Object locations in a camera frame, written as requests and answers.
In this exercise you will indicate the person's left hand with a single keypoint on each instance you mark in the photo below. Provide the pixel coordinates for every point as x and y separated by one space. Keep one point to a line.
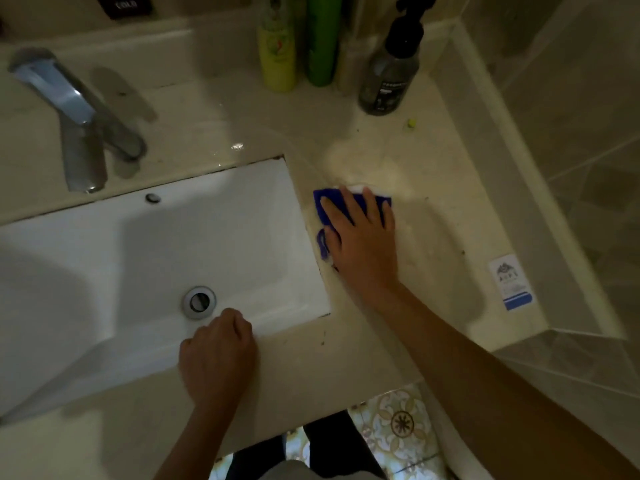
220 359

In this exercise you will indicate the person's right hand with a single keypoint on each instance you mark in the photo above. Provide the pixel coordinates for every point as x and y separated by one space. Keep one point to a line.
365 254

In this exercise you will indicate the blue cloth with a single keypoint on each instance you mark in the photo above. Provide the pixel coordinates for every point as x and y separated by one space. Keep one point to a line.
321 217

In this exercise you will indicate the white rectangular sink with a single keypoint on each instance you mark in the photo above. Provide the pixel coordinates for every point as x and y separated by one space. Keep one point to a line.
225 234

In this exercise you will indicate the person's right forearm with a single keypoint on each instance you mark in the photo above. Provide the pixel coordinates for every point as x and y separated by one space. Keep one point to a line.
475 384

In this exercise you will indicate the person's white shirt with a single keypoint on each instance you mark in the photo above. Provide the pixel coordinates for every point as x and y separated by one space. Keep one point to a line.
300 472

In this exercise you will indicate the person's dark trousers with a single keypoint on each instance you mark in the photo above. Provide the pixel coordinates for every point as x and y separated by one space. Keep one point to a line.
335 444

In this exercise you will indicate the white blue sticker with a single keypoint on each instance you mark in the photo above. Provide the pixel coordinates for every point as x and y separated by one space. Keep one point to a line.
511 282

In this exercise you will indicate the dark pump bottle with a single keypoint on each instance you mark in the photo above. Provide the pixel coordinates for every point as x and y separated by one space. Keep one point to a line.
390 79

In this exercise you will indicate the yellow bottle white flip cap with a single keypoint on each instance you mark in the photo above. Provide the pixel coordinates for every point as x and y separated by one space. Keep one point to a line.
277 64

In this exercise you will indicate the green shampoo bottle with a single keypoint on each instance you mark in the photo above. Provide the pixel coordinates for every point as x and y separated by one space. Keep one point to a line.
322 44

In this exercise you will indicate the chrome faucet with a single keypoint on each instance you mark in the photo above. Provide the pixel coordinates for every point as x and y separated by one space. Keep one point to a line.
80 144

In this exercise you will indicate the dark red sign blue symbol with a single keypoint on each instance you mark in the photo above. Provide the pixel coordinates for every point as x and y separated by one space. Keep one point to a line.
125 4

